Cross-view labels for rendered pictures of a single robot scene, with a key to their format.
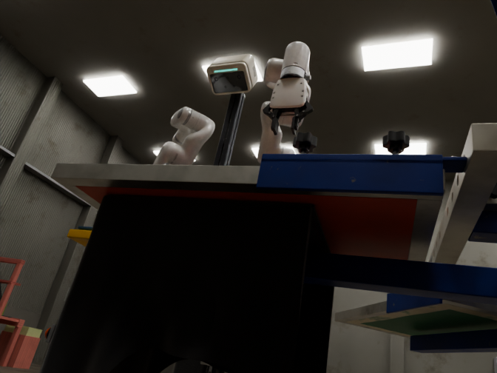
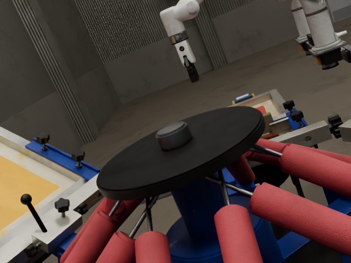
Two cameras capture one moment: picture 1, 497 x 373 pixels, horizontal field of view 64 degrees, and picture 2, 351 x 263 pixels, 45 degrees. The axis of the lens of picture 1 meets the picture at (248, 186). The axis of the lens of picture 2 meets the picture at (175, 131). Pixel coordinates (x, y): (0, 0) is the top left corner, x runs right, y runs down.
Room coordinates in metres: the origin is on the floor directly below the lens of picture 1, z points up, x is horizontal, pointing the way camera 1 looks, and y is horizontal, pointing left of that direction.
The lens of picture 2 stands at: (0.43, -1.72, 1.52)
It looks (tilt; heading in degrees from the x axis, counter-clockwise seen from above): 14 degrees down; 79
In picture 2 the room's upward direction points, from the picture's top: 23 degrees counter-clockwise
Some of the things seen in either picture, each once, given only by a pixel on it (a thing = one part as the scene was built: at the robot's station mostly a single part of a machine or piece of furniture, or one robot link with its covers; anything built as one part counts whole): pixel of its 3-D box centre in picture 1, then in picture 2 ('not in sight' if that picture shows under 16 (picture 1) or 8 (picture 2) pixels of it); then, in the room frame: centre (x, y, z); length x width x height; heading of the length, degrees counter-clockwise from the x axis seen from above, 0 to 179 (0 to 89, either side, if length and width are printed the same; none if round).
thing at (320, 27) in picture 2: not in sight; (324, 27); (1.55, -0.06, 1.21); 0.16 x 0.13 x 0.15; 155
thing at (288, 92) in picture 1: (290, 95); (184, 51); (0.92, -0.06, 1.37); 0.10 x 0.08 x 0.11; 67
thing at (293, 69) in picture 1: (295, 78); (178, 37); (0.91, -0.07, 1.43); 0.09 x 0.07 x 0.03; 67
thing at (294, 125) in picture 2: not in sight; (299, 128); (1.12, -0.37, 0.98); 0.30 x 0.05 x 0.07; 68
